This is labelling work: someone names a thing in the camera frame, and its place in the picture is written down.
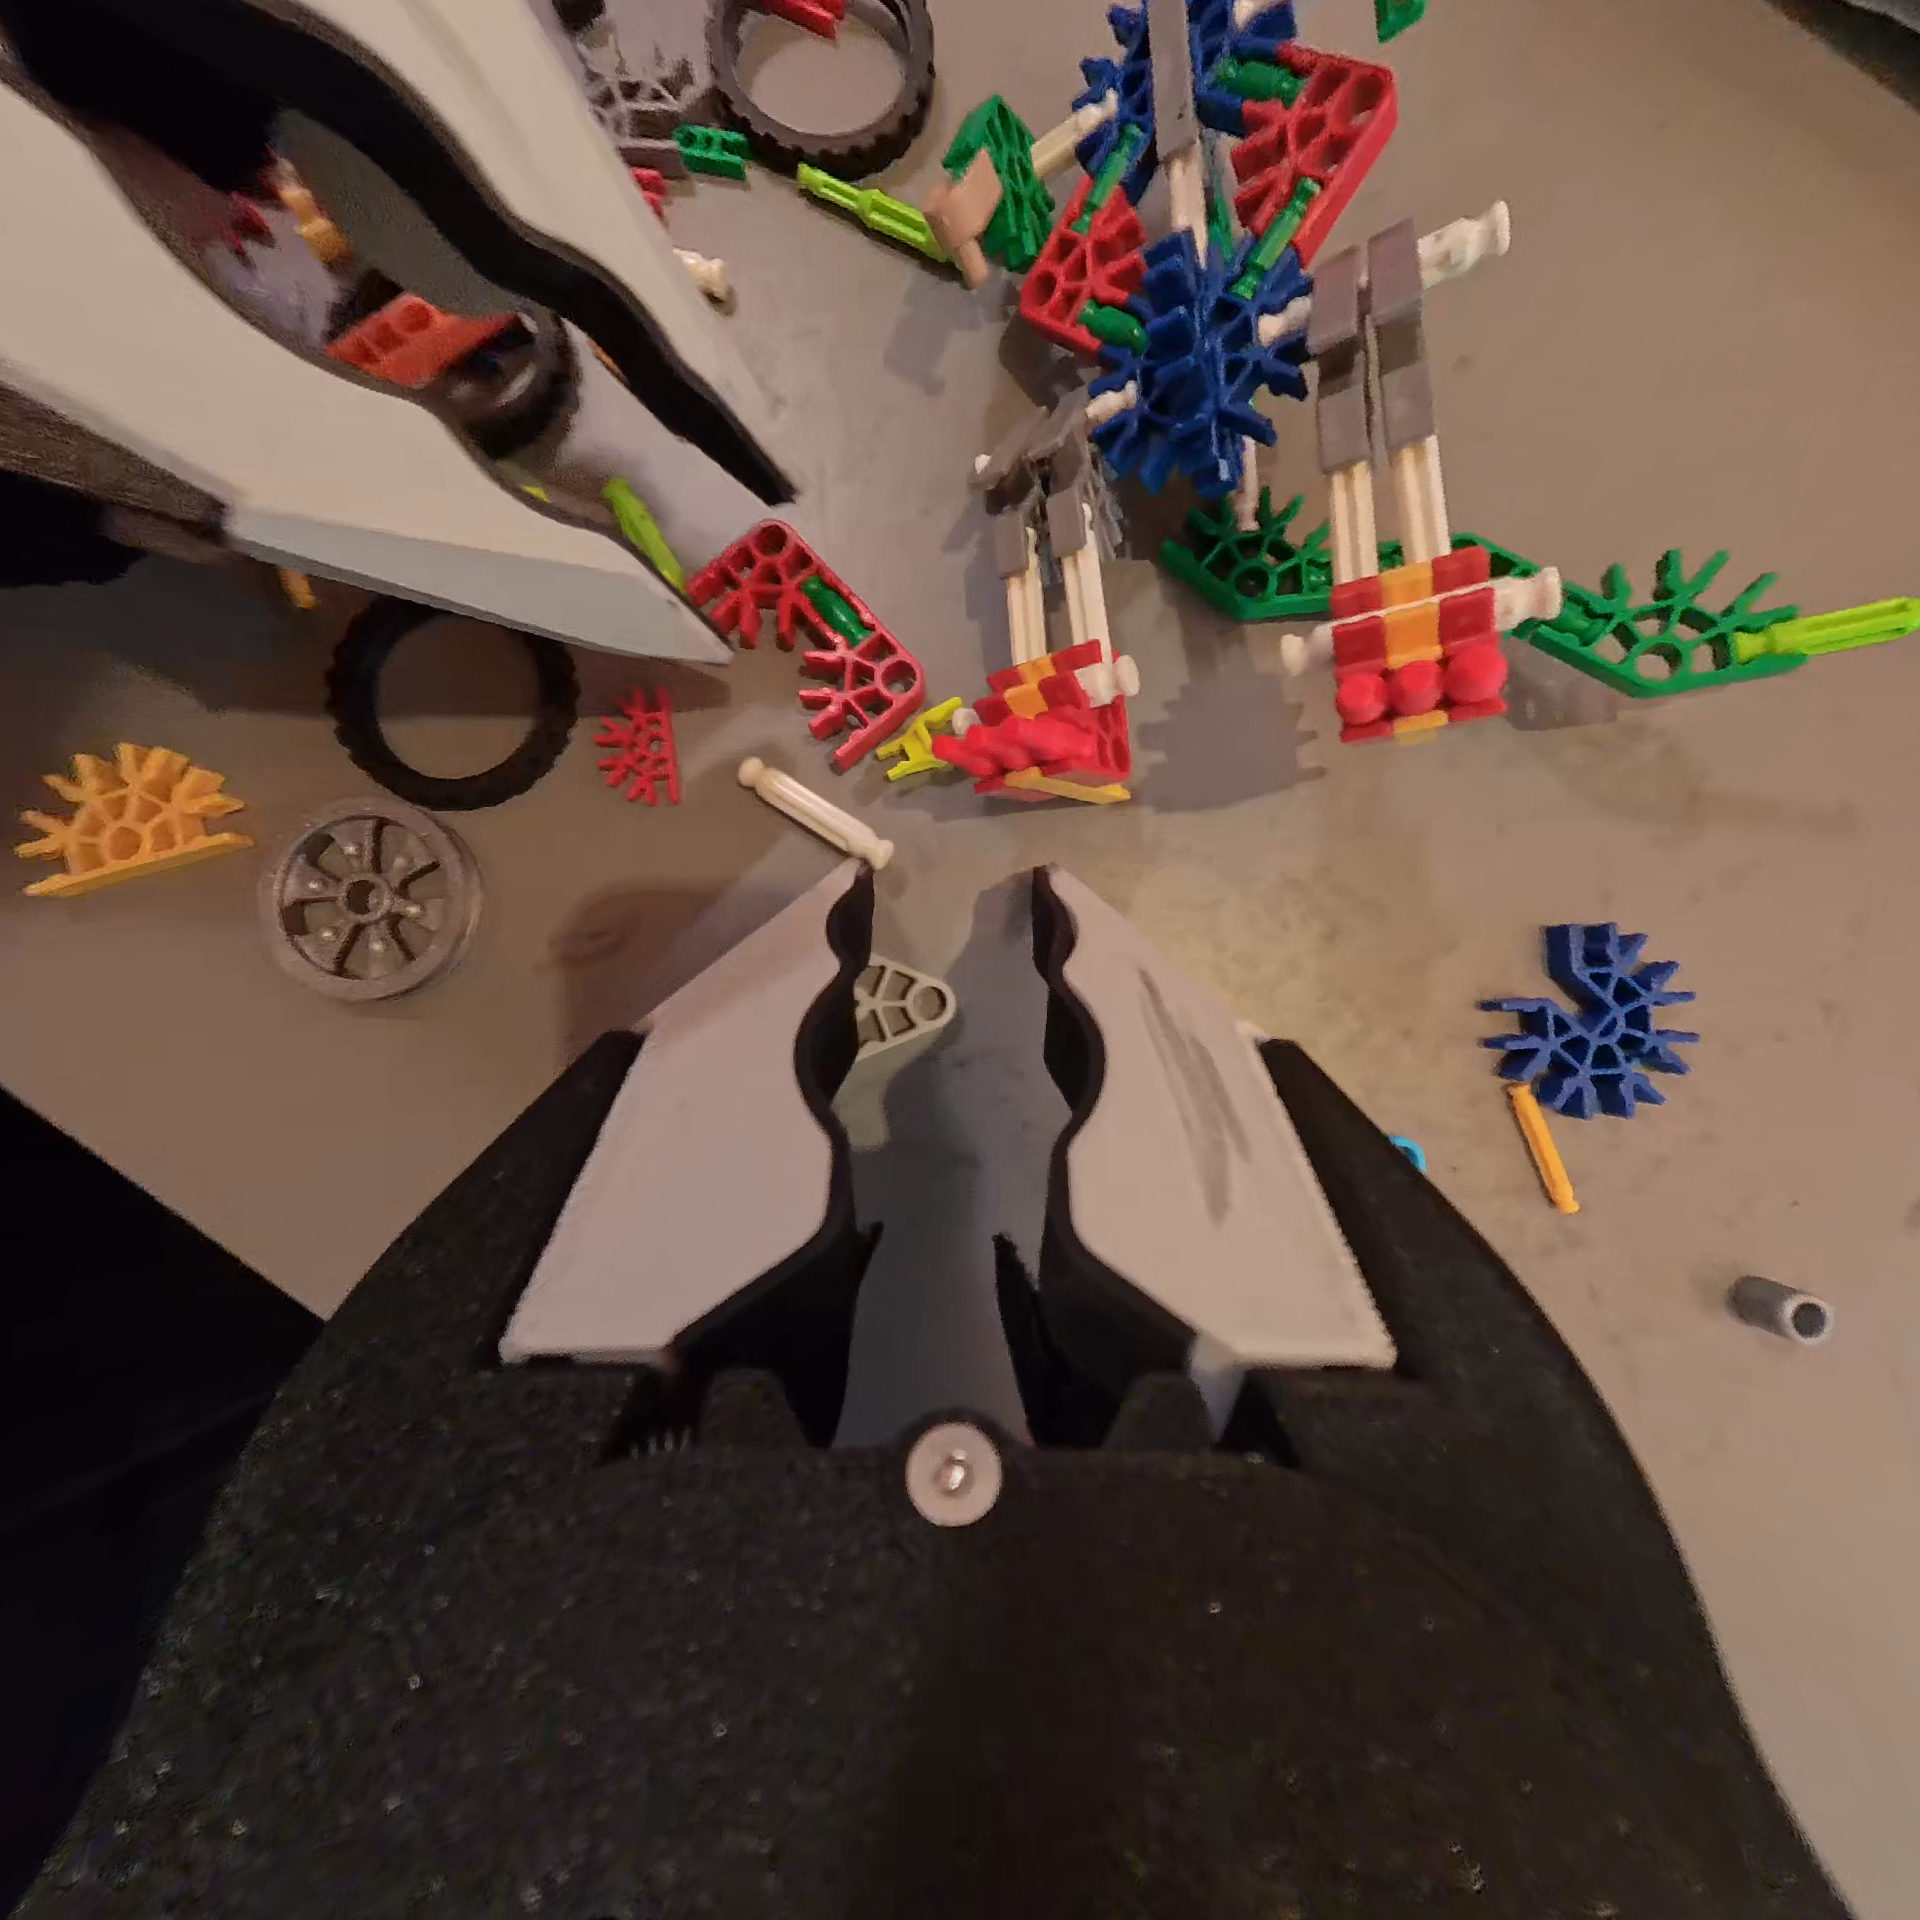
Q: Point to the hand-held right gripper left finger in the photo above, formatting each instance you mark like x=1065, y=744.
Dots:
x=691, y=1200

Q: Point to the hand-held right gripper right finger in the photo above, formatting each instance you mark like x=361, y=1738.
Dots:
x=1215, y=1200

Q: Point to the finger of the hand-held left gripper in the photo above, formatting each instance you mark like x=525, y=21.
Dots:
x=570, y=149
x=225, y=404

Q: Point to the grey snowflake connector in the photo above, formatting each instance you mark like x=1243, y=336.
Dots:
x=637, y=99

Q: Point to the pale grey connector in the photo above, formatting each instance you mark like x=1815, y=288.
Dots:
x=900, y=1004

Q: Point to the yellow sun connector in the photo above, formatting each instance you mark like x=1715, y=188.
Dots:
x=307, y=211
x=128, y=825

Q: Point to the white rod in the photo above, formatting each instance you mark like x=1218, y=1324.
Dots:
x=818, y=813
x=704, y=276

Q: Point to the grey spoked wheel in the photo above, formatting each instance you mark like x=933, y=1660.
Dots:
x=369, y=901

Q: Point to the short green rod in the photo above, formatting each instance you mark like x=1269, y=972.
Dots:
x=835, y=612

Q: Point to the multicolour construction toy model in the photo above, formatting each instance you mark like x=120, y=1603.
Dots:
x=1200, y=346

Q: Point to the black tyre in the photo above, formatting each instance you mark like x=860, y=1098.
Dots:
x=735, y=105
x=523, y=397
x=352, y=705

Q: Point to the orange connector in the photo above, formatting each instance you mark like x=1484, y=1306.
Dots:
x=405, y=338

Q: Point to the orange rod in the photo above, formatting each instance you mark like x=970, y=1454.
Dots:
x=1540, y=1147
x=298, y=588

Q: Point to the small red connector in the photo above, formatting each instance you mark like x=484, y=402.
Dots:
x=808, y=14

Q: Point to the blue snowflake connector pair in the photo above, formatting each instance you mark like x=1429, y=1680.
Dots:
x=1589, y=1027

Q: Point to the small yellow clip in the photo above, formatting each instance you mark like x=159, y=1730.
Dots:
x=917, y=744

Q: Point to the small grey piece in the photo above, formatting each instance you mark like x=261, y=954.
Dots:
x=1779, y=1310

